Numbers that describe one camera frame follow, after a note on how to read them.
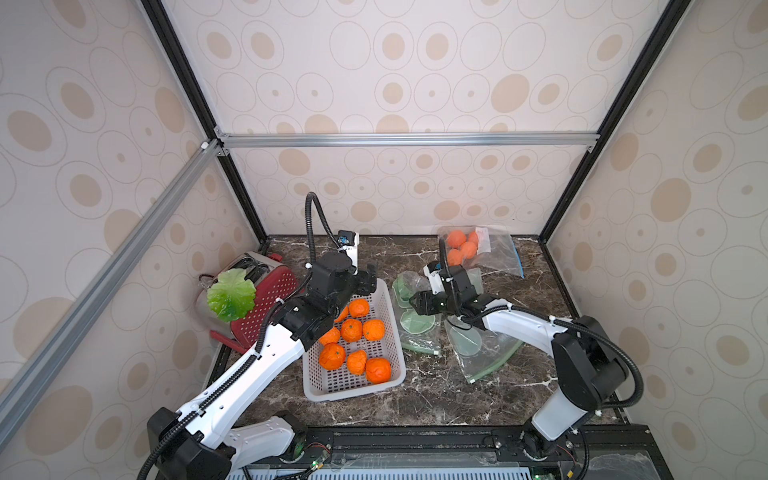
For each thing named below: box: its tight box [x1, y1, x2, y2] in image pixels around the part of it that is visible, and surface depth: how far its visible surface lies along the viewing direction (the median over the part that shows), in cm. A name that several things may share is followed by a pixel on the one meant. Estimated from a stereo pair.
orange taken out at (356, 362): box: [347, 349, 367, 376], surface depth 85 cm
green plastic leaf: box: [206, 268, 256, 323], surface depth 79 cm
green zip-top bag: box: [392, 270, 442, 356], surface depth 94 cm
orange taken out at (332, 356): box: [319, 342, 346, 371], surface depth 84 cm
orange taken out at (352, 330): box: [341, 318, 363, 343], surface depth 90 cm
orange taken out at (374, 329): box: [363, 318, 385, 341], surface depth 89 cm
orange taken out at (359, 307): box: [349, 298, 370, 318], surface depth 95 cm
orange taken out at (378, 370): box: [366, 357, 392, 384], surface depth 81 cm
